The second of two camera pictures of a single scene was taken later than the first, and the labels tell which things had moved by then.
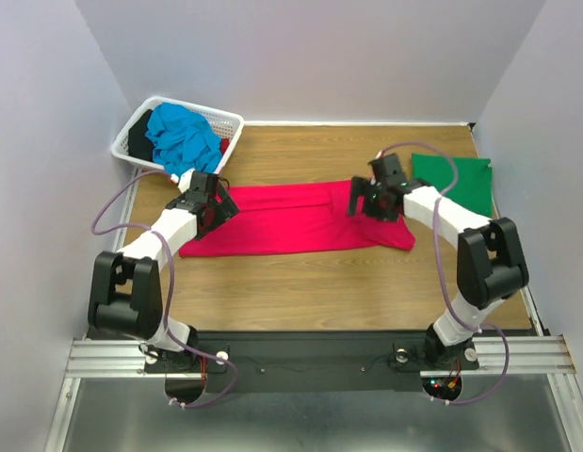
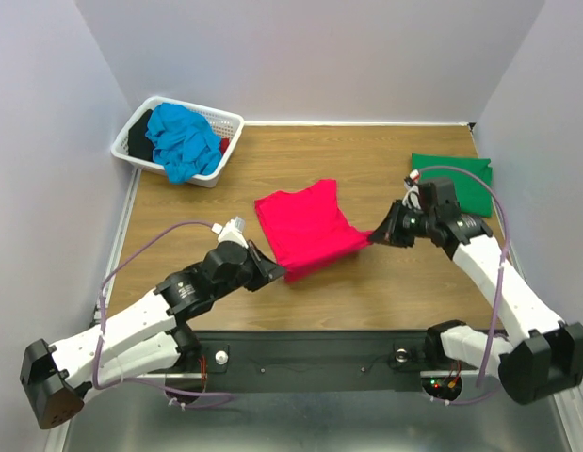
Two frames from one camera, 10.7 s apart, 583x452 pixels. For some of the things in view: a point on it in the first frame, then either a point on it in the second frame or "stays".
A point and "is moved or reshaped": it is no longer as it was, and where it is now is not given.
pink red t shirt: (296, 217) is moved or reshaped
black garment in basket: (138, 144) stays
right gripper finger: (358, 186) → (386, 231)
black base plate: (300, 362) stays
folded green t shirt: (474, 183) stays
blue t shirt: (182, 140) stays
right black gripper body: (366, 199) → (396, 222)
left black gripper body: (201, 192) → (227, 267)
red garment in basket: (224, 144) stays
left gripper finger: (217, 217) → (268, 269)
